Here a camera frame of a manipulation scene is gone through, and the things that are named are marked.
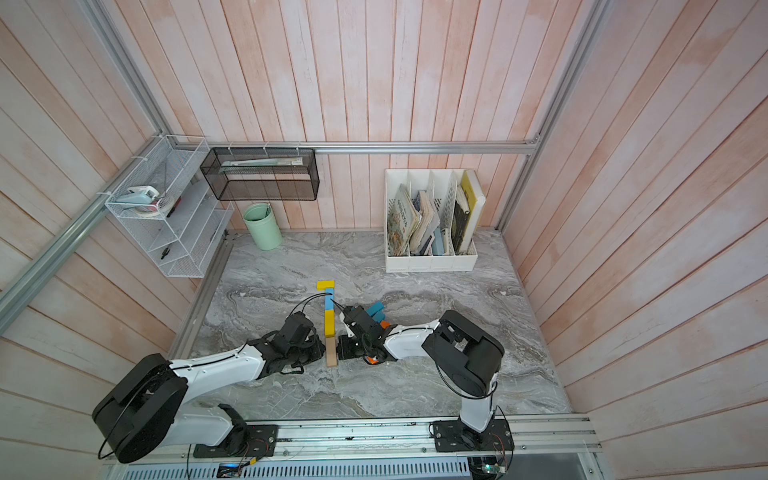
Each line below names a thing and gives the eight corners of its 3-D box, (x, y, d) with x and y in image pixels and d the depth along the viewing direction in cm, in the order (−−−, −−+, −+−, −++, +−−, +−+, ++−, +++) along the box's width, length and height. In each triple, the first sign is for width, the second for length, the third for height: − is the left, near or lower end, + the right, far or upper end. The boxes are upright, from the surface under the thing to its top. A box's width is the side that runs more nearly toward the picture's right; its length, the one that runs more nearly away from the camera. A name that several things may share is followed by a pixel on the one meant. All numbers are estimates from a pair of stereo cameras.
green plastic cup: (253, 250, 117) (239, 223, 105) (260, 229, 124) (248, 202, 112) (279, 250, 117) (268, 223, 105) (285, 229, 124) (275, 202, 112)
